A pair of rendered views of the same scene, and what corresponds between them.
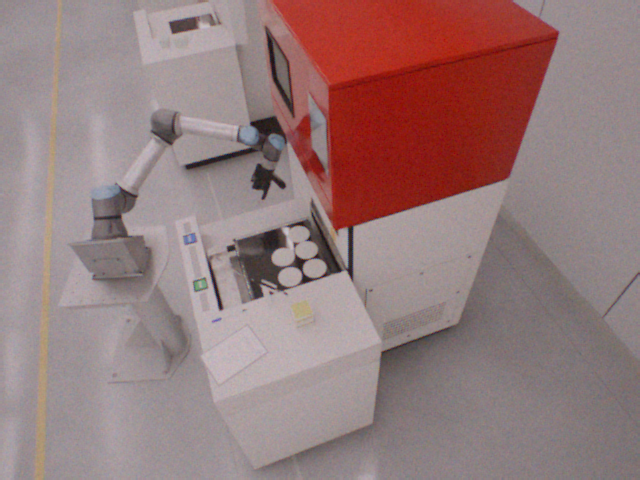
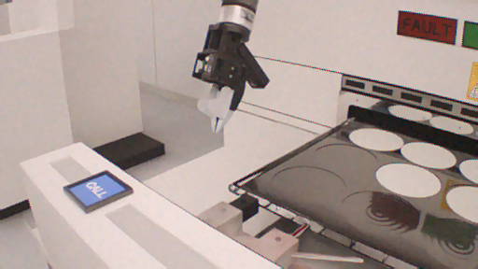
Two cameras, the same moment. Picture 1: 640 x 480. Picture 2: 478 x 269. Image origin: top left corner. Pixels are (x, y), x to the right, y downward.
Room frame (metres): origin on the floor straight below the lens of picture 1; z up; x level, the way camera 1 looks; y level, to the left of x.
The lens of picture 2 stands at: (0.99, 0.62, 1.16)
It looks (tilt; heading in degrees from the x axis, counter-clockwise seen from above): 23 degrees down; 330
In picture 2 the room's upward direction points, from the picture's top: straight up
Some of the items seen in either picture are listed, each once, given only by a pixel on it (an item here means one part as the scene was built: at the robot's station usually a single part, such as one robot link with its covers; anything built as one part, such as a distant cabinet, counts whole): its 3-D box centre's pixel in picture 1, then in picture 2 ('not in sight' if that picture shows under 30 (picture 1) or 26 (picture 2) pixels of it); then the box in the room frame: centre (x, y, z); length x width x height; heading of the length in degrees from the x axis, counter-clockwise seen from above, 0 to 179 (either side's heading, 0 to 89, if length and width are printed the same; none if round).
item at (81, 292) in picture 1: (125, 271); not in sight; (1.33, 0.95, 0.75); 0.45 x 0.44 x 0.13; 90
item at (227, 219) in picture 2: (217, 252); (208, 229); (1.30, 0.48, 0.89); 0.08 x 0.03 x 0.03; 107
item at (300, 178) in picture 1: (315, 194); (364, 56); (1.50, 0.02, 1.02); 0.82 x 0.03 x 0.40; 17
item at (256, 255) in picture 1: (283, 257); (408, 180); (1.25, 0.18, 0.90); 0.34 x 0.34 x 0.01; 17
